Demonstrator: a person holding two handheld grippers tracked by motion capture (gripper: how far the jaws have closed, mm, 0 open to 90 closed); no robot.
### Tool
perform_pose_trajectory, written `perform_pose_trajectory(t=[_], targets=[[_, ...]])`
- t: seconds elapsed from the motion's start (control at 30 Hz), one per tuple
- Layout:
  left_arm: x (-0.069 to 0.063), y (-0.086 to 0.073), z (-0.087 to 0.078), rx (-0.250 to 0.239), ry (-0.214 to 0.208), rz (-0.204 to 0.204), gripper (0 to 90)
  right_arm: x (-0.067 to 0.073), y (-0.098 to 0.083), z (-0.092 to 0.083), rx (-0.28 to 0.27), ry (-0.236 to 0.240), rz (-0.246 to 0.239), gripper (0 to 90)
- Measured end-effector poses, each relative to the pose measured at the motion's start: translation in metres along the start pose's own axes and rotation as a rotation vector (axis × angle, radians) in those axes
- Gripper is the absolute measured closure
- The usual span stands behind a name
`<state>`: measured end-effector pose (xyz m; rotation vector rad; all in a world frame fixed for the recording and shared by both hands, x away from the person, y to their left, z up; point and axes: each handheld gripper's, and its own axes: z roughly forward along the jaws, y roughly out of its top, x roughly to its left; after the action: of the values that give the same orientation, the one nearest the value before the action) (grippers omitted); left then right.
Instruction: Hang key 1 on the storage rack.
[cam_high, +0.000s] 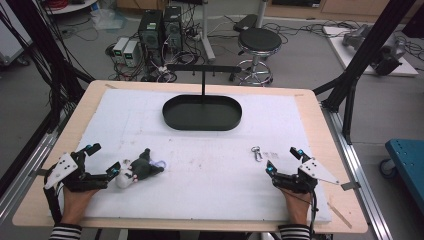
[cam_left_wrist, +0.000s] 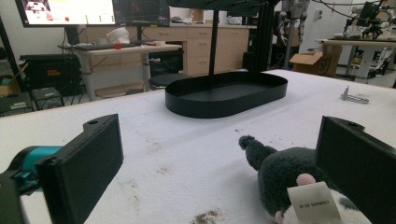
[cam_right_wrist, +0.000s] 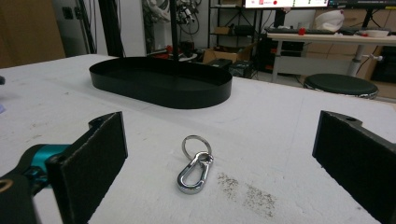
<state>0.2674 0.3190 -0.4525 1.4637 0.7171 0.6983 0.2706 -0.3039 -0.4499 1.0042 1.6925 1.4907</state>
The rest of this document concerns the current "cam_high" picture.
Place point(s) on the white stand leg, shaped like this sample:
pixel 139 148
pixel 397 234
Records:
pixel 206 33

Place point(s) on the white floor board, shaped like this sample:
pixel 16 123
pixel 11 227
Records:
pixel 346 55

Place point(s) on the aluminium rail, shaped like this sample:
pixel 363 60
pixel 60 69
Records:
pixel 28 163
pixel 353 160

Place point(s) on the person's left hand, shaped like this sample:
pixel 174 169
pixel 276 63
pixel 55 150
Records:
pixel 76 205

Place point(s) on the black metal frame post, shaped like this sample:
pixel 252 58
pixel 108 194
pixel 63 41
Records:
pixel 43 43
pixel 366 50

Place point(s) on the black hanger stand with tray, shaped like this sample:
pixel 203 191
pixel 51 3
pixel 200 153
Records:
pixel 201 115

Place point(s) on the grey tape piece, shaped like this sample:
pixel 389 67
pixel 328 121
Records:
pixel 37 172
pixel 350 186

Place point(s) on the round white table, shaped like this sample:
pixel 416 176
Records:
pixel 71 7

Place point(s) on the white power supply unit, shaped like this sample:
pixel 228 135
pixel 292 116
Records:
pixel 119 49
pixel 131 53

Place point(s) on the white foam mat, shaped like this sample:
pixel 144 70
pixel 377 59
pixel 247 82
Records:
pixel 200 186

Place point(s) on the wooden stick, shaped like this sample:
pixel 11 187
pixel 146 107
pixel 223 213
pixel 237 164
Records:
pixel 339 215

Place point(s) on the clear plastic bag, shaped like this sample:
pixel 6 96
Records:
pixel 108 18

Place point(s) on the grey robot device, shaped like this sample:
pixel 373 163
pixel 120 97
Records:
pixel 386 53

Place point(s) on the person's right hand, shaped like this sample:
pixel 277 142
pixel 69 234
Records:
pixel 296 206

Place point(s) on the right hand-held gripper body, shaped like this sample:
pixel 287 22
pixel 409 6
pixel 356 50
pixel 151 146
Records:
pixel 296 181

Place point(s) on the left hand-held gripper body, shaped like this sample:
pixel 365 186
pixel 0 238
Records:
pixel 75 178

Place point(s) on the black computer tower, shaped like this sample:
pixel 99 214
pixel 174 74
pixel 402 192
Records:
pixel 150 33
pixel 173 28

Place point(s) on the black flat case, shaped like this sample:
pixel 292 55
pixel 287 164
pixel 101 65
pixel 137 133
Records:
pixel 245 22

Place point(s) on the blue cart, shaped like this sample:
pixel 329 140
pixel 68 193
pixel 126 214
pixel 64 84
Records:
pixel 408 166

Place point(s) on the black round stool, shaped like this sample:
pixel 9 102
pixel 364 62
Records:
pixel 260 40

